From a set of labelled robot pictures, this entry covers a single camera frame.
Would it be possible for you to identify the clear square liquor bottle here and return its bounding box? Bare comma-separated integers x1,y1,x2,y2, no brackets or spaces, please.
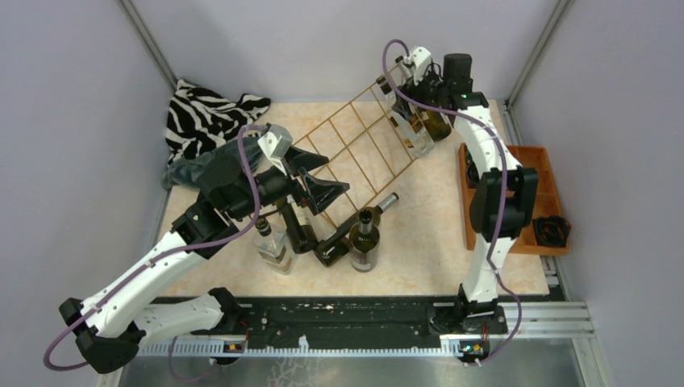
376,76,435,158

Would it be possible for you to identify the black rolled belt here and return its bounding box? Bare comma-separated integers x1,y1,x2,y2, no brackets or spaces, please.
532,215,572,248

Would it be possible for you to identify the dark bottle lying down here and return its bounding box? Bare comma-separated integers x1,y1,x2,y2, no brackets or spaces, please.
314,193,399,267

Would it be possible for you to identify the gold wire wine rack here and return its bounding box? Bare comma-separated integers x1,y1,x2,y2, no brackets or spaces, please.
272,81,432,234

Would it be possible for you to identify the dark bottle leaning on rack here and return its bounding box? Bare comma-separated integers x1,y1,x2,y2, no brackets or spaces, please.
280,195,319,254

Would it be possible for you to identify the olive green wine bottle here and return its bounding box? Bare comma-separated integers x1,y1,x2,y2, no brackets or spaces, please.
420,110,452,142

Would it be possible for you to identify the dark rolled tie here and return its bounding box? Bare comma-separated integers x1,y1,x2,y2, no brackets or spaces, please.
465,149,479,189

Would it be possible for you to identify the wooden compartment tray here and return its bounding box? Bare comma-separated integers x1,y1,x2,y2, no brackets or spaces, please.
458,143,571,257

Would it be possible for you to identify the brown wine bottle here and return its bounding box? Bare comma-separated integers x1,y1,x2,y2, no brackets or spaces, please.
349,210,380,273

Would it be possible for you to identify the clear liquor bottle left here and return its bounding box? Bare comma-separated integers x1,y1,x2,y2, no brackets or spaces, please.
252,217,296,275

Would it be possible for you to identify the zebra striped cloth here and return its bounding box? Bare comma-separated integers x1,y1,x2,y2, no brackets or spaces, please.
165,79,272,165

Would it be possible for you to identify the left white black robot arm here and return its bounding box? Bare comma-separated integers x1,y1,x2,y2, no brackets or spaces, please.
59,147,349,374

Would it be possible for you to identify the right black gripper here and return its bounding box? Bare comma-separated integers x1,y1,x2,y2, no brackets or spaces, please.
390,64,448,122

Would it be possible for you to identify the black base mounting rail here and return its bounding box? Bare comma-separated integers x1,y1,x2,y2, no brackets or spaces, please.
184,294,509,360

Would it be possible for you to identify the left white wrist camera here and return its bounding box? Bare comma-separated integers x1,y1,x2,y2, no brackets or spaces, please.
257,123,293,176

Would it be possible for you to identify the grey plush cloth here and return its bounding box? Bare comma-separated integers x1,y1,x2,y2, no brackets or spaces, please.
161,135,263,190

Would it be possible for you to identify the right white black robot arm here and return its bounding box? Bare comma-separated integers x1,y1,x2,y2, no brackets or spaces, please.
395,47,539,332

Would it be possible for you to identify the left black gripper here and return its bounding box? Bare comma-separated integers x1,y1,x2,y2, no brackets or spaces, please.
229,144,350,221

